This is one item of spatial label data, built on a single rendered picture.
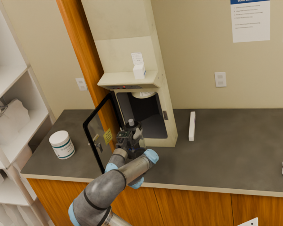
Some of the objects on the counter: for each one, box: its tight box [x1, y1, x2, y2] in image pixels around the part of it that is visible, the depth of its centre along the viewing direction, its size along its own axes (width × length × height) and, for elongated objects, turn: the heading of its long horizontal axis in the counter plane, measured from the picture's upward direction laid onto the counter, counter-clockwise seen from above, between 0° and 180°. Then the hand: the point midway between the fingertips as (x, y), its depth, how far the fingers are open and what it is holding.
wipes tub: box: [49, 130, 75, 159], centre depth 232 cm, size 13×13×15 cm
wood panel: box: [56, 0, 110, 109], centre depth 202 cm, size 49×3×140 cm, turn 0°
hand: (133, 130), depth 192 cm, fingers closed on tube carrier, 9 cm apart
